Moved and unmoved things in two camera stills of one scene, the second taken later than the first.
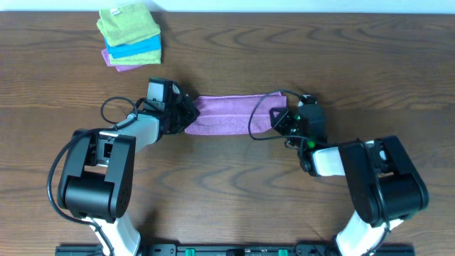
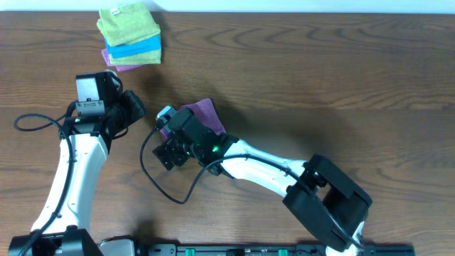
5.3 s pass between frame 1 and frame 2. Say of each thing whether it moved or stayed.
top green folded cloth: stayed
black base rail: stayed
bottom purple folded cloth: stayed
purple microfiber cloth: moved
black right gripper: moved
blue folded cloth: stayed
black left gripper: moved
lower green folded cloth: stayed
